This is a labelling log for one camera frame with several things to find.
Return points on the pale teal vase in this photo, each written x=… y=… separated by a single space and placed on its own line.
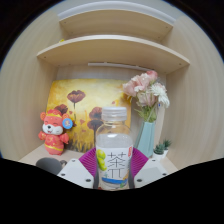
x=146 y=140

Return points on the light wooden shelf board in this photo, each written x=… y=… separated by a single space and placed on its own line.
x=113 y=50
x=116 y=25

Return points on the small potted succulent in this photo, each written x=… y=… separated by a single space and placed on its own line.
x=160 y=151

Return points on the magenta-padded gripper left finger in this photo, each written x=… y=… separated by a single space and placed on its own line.
x=76 y=170

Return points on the pink and white flower bouquet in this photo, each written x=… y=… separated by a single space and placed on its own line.
x=146 y=90

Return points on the clear plastic drink bottle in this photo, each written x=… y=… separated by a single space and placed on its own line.
x=114 y=143

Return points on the yellow flower painting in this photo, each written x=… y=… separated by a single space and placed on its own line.
x=90 y=91

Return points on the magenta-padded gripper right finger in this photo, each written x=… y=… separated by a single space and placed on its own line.
x=150 y=169

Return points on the red plush toy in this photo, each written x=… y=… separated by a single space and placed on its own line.
x=54 y=133

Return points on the white light bar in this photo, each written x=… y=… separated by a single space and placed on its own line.
x=116 y=66

